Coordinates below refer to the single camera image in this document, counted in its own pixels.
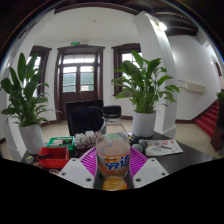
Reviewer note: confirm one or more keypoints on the bright pillar-mounted lamp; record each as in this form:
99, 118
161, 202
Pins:
162, 26

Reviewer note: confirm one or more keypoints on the black chair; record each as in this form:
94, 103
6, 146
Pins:
85, 120

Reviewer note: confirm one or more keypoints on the red plastic box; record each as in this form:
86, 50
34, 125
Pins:
53, 160

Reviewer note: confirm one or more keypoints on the dark grey round object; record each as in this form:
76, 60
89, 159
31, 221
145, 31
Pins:
141, 145

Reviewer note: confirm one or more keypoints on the green box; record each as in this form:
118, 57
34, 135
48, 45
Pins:
60, 142

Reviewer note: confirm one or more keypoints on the dark wooden double door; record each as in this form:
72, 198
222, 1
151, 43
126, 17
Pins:
78, 76

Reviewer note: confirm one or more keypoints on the printed paper sheet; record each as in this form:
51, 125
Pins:
163, 147

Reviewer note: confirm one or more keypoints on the potted plant in white pot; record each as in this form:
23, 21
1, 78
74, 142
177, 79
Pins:
143, 86
28, 100

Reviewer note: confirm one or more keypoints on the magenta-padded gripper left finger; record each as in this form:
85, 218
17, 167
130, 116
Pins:
75, 173

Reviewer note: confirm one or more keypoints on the green exit sign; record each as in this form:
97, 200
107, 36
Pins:
75, 43

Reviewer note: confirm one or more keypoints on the white wall heater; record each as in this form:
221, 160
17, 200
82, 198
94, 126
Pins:
195, 87

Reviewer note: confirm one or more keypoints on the pile of small white items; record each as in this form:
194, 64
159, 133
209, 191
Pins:
85, 138

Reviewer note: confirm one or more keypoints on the orange drink bottle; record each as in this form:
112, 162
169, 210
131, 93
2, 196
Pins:
112, 156

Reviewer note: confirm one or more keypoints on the dark-framed window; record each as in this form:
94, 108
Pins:
118, 56
45, 56

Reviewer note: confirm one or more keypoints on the red carpeted staircase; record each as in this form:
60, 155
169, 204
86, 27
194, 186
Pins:
208, 120

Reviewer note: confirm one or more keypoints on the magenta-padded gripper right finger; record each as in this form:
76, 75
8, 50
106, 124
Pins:
150, 172

